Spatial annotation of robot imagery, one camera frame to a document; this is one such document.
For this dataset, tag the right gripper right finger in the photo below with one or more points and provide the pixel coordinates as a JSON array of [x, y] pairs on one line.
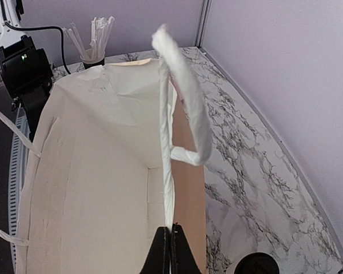
[[182, 259]]

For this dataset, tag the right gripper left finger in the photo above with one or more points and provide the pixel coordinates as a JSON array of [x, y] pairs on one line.
[[158, 258]]

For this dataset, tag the brown paper bag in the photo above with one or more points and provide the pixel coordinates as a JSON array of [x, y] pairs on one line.
[[119, 151]]

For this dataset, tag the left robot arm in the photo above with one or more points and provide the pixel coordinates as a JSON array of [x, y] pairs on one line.
[[25, 69]]

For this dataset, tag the black cup with straws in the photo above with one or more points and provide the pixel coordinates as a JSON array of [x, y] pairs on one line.
[[100, 33]]

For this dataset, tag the left aluminium frame post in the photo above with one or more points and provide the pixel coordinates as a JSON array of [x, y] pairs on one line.
[[202, 23]]

